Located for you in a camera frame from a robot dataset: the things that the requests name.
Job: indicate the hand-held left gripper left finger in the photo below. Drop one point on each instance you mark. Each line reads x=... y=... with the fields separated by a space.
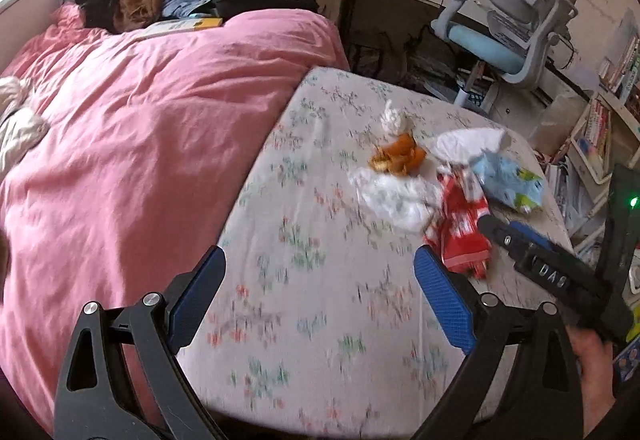
x=200 y=292

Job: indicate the white printed plastic bag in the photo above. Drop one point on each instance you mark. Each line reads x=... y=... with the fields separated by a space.
x=395 y=200

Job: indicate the white crumpled cloth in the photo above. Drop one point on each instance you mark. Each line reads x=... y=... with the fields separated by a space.
x=20 y=130

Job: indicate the person's right hand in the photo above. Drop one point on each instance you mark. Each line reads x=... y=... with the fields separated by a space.
x=597 y=370

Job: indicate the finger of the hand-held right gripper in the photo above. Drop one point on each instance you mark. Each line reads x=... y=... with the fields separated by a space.
x=540 y=270
x=545 y=237

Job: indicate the white book rack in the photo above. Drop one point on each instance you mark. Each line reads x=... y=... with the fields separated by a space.
x=582 y=165

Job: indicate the brown garment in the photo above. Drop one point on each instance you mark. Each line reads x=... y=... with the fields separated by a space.
x=137 y=5

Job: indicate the row of books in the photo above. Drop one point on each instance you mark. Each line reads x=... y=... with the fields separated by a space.
x=625 y=65
x=597 y=125

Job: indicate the yellow book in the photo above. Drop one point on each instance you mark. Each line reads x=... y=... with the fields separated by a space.
x=185 y=25

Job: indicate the yellowish orange peel piece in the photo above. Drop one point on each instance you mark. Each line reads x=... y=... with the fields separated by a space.
x=382 y=162

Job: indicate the pink blanket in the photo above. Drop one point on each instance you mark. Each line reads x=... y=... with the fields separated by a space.
x=150 y=145

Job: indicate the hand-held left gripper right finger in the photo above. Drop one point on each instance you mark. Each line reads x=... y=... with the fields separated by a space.
x=445 y=300

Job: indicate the black bag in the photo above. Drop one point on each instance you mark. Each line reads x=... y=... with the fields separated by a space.
x=375 y=55

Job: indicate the translucent plastic bag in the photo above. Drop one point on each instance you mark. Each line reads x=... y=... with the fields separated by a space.
x=557 y=120

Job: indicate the small white tissue ball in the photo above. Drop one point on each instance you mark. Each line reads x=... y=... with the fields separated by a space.
x=395 y=120

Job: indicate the floral tablecloth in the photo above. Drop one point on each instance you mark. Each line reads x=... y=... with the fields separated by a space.
x=310 y=270

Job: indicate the red snack packet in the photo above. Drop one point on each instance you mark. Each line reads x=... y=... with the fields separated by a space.
x=457 y=230

